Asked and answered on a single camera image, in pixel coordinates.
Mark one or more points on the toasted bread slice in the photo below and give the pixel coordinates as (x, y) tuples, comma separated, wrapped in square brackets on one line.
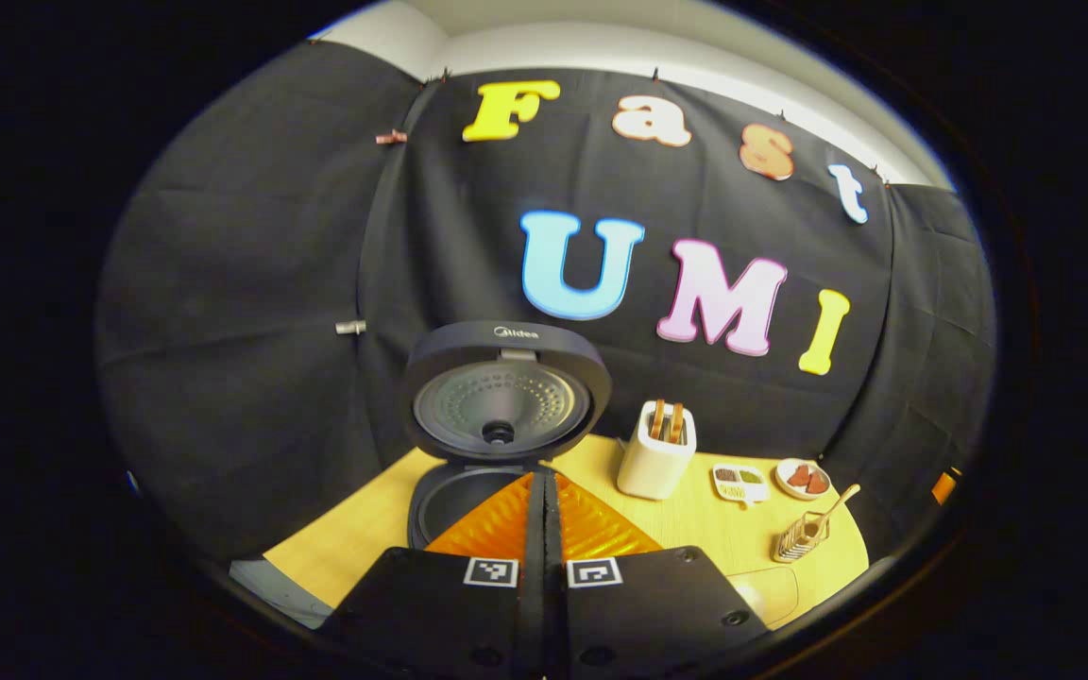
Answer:
[(676, 423), (657, 418)]

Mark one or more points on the white divided bean dish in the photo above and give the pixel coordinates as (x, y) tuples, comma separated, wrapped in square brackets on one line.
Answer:
[(740, 482)]

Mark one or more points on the dark blue rice cooker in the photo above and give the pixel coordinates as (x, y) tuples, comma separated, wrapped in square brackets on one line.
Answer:
[(506, 406)]

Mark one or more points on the pink cloth clip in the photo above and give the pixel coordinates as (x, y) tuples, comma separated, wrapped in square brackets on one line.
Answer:
[(391, 137)]

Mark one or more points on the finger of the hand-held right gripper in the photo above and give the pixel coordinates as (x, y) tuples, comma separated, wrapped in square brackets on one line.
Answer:
[(943, 487)]

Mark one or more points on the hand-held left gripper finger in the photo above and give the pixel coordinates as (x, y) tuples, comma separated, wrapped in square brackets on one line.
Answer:
[(553, 586), (533, 586)]

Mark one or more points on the red heart-shaped food piece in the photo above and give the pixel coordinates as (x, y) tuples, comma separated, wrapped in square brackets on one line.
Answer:
[(798, 476), (818, 483)]

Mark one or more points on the clear container of white rice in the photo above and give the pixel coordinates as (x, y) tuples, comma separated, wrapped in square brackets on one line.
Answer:
[(773, 595)]

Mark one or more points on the white round plate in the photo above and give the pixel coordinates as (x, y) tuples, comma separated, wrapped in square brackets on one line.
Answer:
[(782, 477)]

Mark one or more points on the white toaster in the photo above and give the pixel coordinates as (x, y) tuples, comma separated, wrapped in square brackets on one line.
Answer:
[(653, 467)]

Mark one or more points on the silver cloth clip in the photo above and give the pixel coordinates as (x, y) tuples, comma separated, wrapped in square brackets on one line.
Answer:
[(350, 327)]

